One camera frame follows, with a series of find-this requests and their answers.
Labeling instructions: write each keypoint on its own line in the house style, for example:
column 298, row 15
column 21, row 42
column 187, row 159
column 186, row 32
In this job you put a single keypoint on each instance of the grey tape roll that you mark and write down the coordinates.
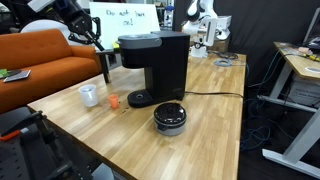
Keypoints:
column 222, row 62

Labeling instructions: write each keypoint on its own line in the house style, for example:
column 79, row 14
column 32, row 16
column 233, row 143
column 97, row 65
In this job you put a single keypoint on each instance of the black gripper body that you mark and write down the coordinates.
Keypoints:
column 76, row 16

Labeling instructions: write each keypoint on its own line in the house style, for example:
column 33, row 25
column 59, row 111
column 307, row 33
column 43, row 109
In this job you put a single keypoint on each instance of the wooden desk with white legs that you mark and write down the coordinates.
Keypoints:
column 300, row 63

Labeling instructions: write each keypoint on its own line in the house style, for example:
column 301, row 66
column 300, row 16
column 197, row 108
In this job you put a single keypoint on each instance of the small orange cup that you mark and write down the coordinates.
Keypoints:
column 113, row 101

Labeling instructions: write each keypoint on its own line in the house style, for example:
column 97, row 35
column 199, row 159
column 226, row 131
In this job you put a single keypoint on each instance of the silver tablet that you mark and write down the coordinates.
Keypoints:
column 17, row 76

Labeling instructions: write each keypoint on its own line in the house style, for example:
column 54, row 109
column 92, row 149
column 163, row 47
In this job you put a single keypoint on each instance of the white mug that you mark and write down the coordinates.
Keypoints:
column 88, row 96

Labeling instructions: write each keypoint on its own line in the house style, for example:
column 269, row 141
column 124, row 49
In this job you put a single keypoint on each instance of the black coffee maker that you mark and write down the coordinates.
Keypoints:
column 166, row 63

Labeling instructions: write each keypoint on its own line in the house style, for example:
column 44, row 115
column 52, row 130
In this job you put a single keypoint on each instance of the white paper sign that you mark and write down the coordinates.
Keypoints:
column 133, row 20

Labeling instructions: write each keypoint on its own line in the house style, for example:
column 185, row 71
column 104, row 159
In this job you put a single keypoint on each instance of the yellow black hand tools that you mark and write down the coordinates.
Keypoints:
column 314, row 57

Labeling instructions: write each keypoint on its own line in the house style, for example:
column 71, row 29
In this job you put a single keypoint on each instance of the grey pot with black lid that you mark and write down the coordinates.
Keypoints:
column 170, row 118

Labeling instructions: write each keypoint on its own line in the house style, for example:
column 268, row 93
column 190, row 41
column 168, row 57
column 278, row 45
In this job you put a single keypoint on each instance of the small dark wooden table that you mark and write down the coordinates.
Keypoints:
column 106, row 52

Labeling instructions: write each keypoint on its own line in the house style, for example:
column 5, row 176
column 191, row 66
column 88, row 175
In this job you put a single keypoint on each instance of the orange sofa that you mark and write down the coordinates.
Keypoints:
column 40, row 70

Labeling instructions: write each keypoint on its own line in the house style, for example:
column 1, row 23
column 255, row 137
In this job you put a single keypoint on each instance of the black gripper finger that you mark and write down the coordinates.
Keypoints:
column 99, row 26
column 80, row 38

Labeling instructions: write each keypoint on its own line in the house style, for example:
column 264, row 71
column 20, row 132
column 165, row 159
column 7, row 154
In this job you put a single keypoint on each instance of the green flat object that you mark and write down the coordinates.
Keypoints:
column 3, row 73

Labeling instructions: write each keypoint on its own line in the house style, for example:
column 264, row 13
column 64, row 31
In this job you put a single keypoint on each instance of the white box with labels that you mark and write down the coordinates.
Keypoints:
column 305, row 91

